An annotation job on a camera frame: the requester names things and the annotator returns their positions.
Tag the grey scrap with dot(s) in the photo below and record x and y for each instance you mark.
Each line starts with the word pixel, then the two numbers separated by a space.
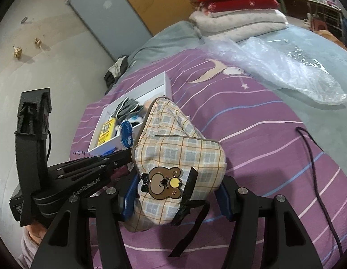
pixel 24 19

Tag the folded speckled white quilt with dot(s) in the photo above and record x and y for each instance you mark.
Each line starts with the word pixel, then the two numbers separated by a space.
pixel 240 22

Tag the metal rack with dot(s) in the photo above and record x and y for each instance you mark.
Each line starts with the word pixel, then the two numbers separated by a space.
pixel 322 14

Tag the wooden board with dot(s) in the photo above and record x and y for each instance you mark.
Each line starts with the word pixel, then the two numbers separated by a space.
pixel 153 0

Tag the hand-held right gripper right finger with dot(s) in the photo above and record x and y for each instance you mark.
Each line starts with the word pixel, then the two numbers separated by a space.
pixel 225 201

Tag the crumpled gold wrapper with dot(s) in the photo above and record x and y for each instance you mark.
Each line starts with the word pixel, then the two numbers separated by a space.
pixel 17 51
pixel 38 42

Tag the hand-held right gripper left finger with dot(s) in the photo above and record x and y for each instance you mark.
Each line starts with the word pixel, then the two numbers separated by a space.
pixel 130 199

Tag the blue foil packet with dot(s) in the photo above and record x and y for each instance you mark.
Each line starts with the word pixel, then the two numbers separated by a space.
pixel 109 151

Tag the grey cabinet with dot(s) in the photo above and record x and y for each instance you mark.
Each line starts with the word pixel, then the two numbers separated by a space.
pixel 106 14

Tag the tan cloth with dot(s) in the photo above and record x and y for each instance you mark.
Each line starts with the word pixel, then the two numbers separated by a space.
pixel 329 36

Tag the grey and white glove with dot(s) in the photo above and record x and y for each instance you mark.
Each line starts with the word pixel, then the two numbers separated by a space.
pixel 128 106

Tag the purple striped blanket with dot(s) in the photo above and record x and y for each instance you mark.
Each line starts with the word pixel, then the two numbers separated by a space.
pixel 260 145

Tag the yellow packet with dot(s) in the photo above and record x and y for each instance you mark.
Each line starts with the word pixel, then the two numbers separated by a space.
pixel 106 131

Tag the plaid pouch with bear patch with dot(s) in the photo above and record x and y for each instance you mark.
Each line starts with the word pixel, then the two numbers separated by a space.
pixel 173 151

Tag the black and white cloth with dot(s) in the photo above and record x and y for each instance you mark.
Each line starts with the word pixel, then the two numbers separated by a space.
pixel 116 70

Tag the white packet with blue logo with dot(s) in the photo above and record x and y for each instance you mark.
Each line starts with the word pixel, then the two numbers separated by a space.
pixel 125 134

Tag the clear plastic bag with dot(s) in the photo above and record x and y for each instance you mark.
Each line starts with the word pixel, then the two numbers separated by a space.
pixel 288 67

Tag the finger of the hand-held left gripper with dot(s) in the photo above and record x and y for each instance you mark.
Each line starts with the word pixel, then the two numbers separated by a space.
pixel 100 161
pixel 103 171

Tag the person's left forearm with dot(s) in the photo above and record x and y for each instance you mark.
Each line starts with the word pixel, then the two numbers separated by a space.
pixel 29 243

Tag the light blue bedsheet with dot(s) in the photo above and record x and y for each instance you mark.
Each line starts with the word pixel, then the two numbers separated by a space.
pixel 316 42

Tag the white cardboard box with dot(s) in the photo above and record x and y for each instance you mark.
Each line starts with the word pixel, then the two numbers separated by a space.
pixel 153 86

